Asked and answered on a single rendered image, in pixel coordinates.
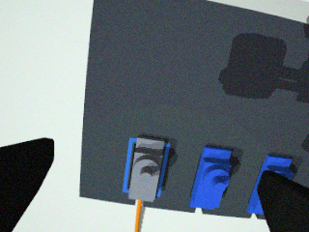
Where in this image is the dark grey flat panel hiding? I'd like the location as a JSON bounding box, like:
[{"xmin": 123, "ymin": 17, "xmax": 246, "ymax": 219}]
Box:
[{"xmin": 78, "ymin": 0, "xmax": 309, "ymax": 220}]

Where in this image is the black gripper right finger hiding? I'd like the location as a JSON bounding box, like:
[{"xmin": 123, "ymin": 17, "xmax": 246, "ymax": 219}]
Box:
[{"xmin": 256, "ymin": 170, "xmax": 309, "ymax": 232}]

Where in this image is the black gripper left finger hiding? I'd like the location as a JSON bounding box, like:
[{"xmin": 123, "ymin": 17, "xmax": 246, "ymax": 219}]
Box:
[{"xmin": 0, "ymin": 138, "xmax": 55, "ymax": 232}]

